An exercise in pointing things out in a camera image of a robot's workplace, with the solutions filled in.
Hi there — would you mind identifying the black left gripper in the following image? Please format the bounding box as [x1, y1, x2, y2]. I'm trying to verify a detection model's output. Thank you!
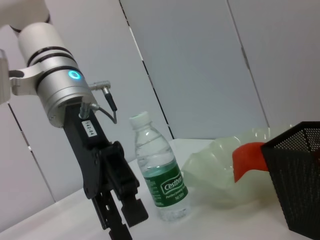
[63, 99, 150, 240]

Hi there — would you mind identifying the clear green-label water bottle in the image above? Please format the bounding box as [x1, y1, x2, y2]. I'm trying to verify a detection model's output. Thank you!
[128, 111, 192, 222]

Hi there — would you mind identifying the green glass fruit plate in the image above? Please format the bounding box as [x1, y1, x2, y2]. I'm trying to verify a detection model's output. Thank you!
[181, 122, 298, 210]

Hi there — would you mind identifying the black mesh pen holder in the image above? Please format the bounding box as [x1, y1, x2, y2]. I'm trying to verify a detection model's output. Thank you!
[260, 121, 320, 240]

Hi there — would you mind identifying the left gripper cable with plug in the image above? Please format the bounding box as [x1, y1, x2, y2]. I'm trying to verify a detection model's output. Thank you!
[88, 79, 119, 125]

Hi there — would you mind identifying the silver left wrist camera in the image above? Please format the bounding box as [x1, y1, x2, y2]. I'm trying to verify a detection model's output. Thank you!
[0, 48, 42, 106]

